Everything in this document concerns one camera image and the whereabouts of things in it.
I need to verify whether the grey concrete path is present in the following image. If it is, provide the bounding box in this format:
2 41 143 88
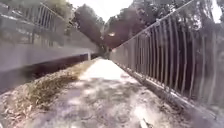
23 58 201 128

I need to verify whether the wood of green trees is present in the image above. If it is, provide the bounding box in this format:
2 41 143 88
43 0 224 54

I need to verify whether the metal railing fence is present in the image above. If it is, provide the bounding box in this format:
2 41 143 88
109 0 224 109

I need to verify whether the robot's own part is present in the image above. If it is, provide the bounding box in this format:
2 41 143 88
139 118 150 128

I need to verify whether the concrete kerb under fence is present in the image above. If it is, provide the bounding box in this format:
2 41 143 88
111 59 224 128

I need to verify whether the strip of dry leaves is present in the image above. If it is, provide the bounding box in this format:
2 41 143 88
0 59 99 128

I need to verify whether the grey concrete wall with railing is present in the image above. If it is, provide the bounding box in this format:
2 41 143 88
0 1 101 93

